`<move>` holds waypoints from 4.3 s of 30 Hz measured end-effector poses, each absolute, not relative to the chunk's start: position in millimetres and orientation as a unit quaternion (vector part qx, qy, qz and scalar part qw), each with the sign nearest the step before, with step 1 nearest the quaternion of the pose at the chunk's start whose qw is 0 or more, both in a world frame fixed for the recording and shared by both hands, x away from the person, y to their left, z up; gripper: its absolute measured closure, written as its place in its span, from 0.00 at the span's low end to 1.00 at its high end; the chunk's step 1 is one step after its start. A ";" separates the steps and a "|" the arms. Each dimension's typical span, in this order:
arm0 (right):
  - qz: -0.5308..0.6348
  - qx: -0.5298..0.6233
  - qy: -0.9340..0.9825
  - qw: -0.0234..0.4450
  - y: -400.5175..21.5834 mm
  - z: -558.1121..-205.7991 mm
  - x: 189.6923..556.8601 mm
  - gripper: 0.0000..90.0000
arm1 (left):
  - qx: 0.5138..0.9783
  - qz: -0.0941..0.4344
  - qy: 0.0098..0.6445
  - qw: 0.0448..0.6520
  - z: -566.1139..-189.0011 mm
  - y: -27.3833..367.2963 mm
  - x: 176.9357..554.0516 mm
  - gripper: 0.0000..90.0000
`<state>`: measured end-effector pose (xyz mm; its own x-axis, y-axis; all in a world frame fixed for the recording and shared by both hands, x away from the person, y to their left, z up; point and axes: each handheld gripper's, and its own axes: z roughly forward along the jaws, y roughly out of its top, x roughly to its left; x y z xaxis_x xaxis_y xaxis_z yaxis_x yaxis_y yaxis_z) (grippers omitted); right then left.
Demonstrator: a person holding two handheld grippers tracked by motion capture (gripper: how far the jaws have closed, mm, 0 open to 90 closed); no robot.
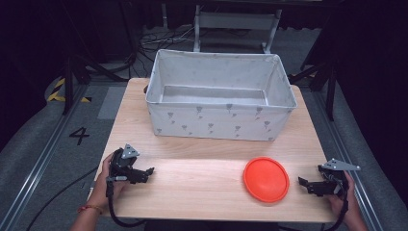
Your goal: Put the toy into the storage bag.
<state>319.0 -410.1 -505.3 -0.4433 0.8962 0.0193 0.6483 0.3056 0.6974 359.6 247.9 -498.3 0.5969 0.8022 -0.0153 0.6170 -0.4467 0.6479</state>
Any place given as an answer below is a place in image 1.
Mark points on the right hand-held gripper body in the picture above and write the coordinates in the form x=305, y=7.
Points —
x=333, y=179

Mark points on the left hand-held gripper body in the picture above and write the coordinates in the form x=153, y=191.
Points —
x=123, y=163

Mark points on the orange round plastic lid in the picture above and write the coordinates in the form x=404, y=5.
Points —
x=266, y=179

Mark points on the grey fabric storage box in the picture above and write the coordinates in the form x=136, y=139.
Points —
x=221, y=120

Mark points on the person's right hand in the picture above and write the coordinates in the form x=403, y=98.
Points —
x=344, y=203

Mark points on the person's left hand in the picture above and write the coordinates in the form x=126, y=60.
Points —
x=103, y=189

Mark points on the black tripod stand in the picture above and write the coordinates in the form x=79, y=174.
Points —
x=330, y=93
x=68, y=86

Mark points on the yellow black hazard tape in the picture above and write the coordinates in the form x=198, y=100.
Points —
x=54, y=94

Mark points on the aluminium floor rail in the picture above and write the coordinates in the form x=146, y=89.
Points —
x=349, y=150
x=35, y=170

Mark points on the grey metal frame stand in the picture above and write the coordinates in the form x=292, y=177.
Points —
x=237, y=20

